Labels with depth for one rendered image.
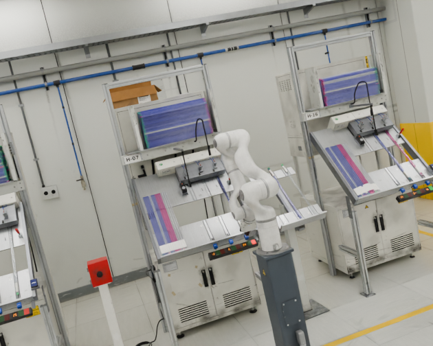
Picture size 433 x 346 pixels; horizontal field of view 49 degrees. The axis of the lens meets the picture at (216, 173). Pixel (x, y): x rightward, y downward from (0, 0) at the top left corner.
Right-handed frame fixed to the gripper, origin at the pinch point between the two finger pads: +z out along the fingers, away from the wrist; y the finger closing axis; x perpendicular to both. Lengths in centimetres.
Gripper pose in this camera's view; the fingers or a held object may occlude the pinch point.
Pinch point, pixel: (247, 232)
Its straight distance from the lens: 315.9
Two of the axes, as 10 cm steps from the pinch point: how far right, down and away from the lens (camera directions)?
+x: -3.5, -7.1, 6.1
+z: -0.3, 6.6, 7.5
